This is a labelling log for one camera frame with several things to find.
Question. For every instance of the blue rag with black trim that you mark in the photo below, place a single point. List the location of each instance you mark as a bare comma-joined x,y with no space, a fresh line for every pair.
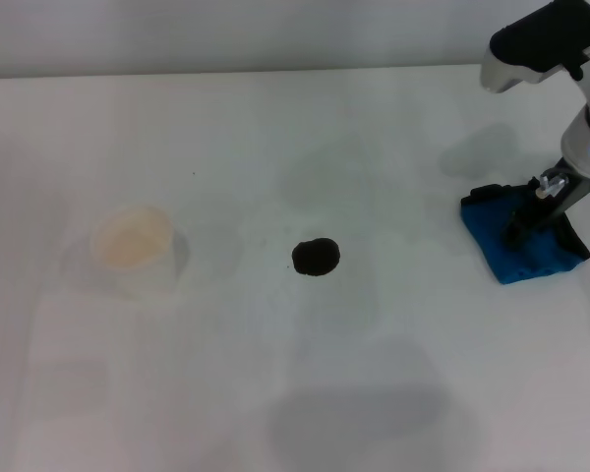
487,231

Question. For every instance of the silver connector plug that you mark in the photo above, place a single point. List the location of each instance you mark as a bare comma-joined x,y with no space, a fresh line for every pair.
550,184

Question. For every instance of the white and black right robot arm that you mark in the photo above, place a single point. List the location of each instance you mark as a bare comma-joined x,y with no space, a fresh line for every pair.
541,44

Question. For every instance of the dark brown round lump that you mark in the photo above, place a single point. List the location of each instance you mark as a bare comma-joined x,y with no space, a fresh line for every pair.
316,257

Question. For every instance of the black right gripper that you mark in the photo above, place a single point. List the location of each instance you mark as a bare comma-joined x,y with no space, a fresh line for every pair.
553,204

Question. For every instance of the white paper cup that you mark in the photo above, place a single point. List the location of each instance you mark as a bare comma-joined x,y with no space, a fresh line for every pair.
130,246

